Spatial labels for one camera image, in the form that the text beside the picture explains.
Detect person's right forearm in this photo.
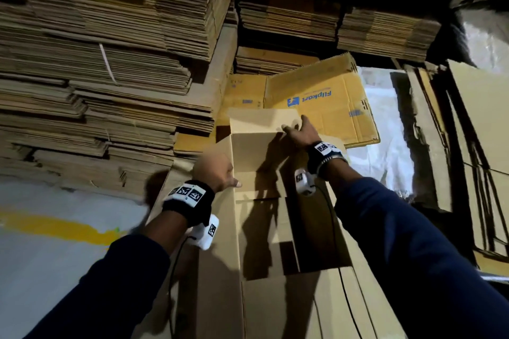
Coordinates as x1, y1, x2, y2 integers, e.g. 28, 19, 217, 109
322, 160, 509, 339

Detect black right wrist band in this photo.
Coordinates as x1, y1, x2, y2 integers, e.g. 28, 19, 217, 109
304, 140, 348, 179

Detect black wrist band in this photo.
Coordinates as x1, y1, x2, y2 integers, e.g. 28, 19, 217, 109
304, 140, 348, 179
161, 180, 216, 228

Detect pile of brown cartons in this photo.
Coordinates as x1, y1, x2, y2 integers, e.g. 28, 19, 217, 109
406, 59, 509, 279

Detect white plastic sack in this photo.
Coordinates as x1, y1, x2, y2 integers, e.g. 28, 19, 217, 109
346, 66, 434, 201

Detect person's left hand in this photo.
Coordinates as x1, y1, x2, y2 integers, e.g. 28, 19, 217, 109
191, 144, 242, 193

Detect person's left forearm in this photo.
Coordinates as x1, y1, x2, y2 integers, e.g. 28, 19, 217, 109
24, 208, 192, 339

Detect person's right hand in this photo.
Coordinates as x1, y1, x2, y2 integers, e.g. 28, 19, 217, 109
280, 114, 323, 150

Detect black left wrist band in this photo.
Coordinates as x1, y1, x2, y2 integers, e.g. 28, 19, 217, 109
161, 180, 216, 228

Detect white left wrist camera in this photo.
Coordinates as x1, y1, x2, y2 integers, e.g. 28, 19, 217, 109
187, 214, 221, 252

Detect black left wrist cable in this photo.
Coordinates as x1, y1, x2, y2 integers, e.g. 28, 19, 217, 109
164, 238, 190, 339

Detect clear plastic sheet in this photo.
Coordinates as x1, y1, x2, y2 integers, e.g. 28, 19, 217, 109
461, 7, 509, 75

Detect stacks of flat cardboard bundles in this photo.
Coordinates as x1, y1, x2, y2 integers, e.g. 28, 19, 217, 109
0, 0, 446, 202

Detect plywood work board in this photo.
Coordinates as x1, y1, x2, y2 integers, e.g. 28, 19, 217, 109
131, 168, 200, 339

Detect brown cardboard box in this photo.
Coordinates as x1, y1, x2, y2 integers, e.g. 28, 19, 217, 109
195, 106, 408, 339

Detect yellow carton with blue print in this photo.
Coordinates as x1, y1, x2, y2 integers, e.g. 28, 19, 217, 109
262, 52, 381, 149

